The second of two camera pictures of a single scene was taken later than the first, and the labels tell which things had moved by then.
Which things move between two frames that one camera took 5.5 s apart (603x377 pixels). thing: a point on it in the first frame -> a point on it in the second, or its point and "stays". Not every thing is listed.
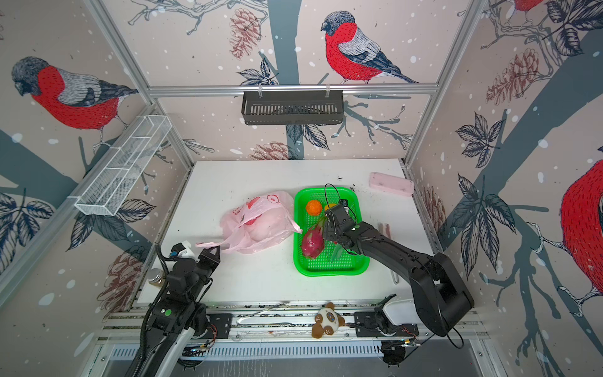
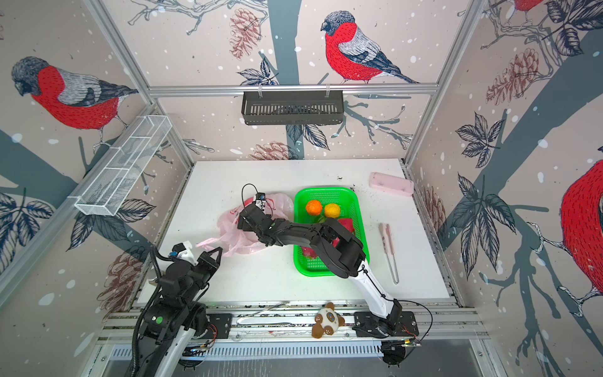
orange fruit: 314,207 stays
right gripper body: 331,232 -> 250,223
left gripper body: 204,269 stays
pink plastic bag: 259,224 stays
